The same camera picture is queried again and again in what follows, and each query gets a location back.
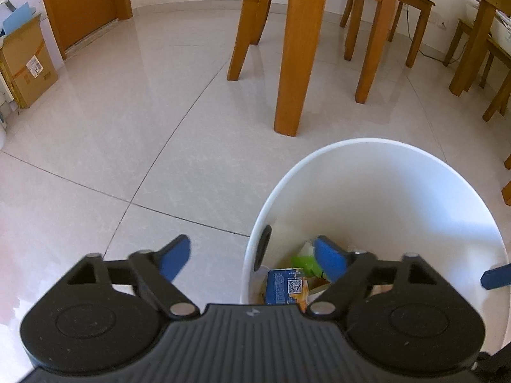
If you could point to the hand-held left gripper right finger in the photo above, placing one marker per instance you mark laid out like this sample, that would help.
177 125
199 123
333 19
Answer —
329 259

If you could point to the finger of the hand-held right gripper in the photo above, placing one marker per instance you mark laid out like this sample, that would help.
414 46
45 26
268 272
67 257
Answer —
497 276

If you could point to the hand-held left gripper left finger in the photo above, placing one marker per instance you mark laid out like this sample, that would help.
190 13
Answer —
175 259

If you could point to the green snack wrapper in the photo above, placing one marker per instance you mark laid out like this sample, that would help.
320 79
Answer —
303 264

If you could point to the blue drink carton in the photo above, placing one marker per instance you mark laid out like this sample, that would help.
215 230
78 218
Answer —
285 287

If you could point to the white plastic trash bin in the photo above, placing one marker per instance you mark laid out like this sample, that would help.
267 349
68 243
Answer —
379 199

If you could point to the wooden dining table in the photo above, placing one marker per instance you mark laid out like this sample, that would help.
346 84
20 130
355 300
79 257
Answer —
301 56

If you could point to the brown cardboard box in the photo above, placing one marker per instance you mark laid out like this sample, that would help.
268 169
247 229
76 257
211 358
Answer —
30 68

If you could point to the white appliance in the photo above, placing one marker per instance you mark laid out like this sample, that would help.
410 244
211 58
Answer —
502 28

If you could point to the wooden door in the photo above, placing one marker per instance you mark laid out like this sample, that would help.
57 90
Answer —
84 4

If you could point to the blue paper sheet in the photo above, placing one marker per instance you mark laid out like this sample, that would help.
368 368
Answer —
20 20

